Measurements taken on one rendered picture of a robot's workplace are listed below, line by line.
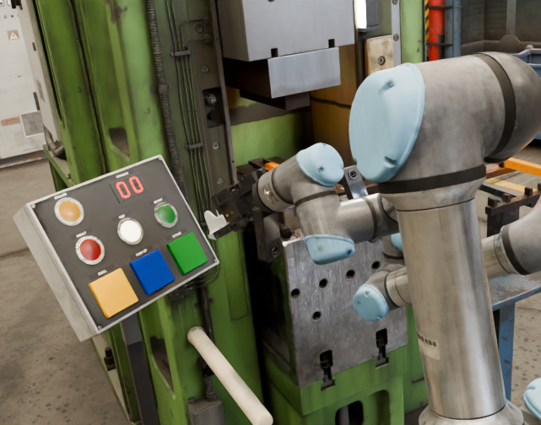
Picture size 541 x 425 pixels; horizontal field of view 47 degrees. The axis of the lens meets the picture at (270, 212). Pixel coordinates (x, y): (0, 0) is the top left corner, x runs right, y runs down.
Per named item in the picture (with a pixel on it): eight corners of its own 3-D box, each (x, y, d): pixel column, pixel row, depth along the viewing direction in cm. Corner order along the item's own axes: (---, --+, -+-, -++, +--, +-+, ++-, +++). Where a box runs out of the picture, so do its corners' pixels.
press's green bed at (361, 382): (409, 465, 205) (406, 344, 188) (311, 514, 191) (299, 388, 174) (322, 379, 252) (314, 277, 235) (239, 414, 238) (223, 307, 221)
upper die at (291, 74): (341, 84, 159) (338, 46, 156) (271, 99, 151) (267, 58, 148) (267, 71, 195) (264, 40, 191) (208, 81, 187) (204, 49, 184)
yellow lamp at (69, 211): (85, 221, 121) (80, 200, 120) (61, 227, 119) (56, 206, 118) (82, 216, 124) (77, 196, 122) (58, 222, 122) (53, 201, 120)
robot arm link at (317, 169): (322, 186, 99) (307, 137, 101) (278, 210, 106) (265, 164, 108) (354, 185, 104) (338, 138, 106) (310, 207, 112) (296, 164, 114)
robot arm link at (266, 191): (309, 196, 113) (282, 212, 107) (293, 205, 116) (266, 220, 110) (289, 160, 113) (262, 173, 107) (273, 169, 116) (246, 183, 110)
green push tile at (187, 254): (208, 260, 137) (192, 231, 137) (184, 274, 132) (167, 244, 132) (204, 262, 138) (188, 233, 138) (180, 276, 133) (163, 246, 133)
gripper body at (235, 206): (233, 186, 124) (271, 163, 116) (254, 224, 124) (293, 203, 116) (207, 199, 119) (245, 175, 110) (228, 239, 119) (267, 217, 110)
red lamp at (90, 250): (105, 259, 121) (101, 239, 120) (82, 266, 119) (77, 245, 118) (102, 254, 124) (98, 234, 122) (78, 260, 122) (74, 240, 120)
